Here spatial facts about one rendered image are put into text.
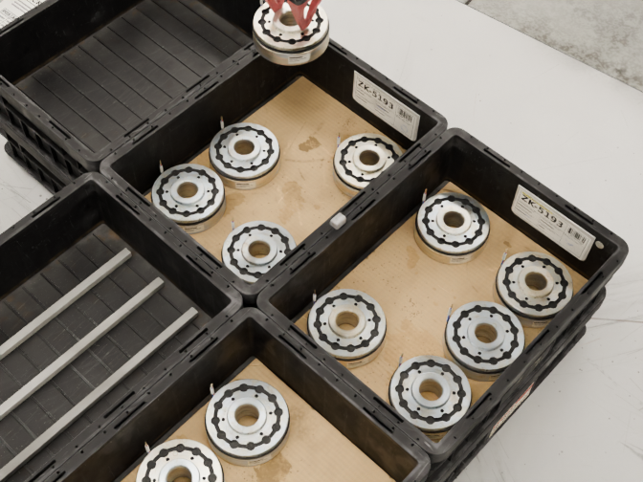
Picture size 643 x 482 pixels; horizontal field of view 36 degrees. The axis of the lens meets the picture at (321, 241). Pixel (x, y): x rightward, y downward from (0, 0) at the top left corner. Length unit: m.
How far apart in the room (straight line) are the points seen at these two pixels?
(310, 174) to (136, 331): 0.35
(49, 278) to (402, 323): 0.48
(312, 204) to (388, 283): 0.17
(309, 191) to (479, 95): 0.45
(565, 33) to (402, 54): 1.19
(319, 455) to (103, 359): 0.31
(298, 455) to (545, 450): 0.37
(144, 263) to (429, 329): 0.40
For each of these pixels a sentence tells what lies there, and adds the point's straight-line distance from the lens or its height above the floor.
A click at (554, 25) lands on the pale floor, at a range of 2.94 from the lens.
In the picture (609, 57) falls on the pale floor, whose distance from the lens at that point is 2.89.
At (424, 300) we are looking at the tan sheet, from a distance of 1.33.
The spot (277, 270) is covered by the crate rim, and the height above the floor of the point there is 0.93.
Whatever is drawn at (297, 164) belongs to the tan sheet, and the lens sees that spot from 1.45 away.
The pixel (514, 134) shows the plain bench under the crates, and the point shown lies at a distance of 1.70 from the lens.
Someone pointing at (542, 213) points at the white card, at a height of 0.90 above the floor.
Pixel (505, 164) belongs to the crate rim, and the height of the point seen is 0.92.
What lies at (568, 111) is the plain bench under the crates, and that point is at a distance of 1.75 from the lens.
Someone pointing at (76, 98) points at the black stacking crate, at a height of 0.83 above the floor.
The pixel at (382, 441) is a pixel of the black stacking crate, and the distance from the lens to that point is 1.16.
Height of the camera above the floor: 1.97
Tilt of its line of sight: 56 degrees down
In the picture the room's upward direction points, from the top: 2 degrees clockwise
